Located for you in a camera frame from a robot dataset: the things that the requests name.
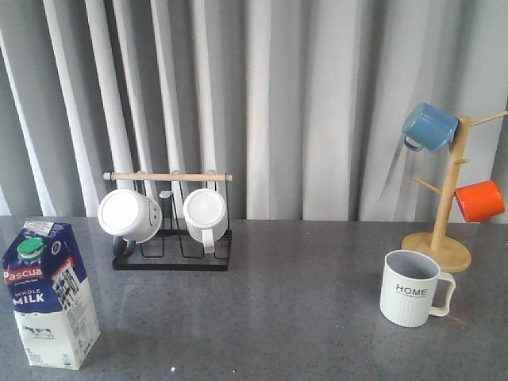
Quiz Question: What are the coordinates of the cream HOME mug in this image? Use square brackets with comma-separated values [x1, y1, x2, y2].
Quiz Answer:
[379, 249, 456, 328]

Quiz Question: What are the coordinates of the Pascual whole milk carton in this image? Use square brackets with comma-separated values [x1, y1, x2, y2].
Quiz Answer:
[2, 221, 100, 370]

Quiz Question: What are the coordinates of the white ribbed mug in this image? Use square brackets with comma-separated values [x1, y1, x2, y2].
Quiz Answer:
[183, 188, 227, 254]

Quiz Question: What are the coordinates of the grey pleated curtain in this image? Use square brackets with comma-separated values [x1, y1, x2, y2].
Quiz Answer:
[1, 1, 507, 221]

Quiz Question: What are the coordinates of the white smiley face mug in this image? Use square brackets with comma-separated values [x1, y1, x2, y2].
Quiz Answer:
[98, 189, 163, 257]

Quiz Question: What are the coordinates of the blue enamel mug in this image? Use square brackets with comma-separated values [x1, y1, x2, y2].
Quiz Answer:
[402, 102, 459, 152]

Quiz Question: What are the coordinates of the wooden mug tree stand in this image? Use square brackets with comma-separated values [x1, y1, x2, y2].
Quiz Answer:
[401, 110, 507, 273]

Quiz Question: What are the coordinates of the orange enamel mug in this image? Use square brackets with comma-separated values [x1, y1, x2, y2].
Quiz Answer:
[455, 180, 506, 222]

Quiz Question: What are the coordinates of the black wire mug rack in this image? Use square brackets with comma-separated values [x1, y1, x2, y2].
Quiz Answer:
[103, 171, 233, 271]

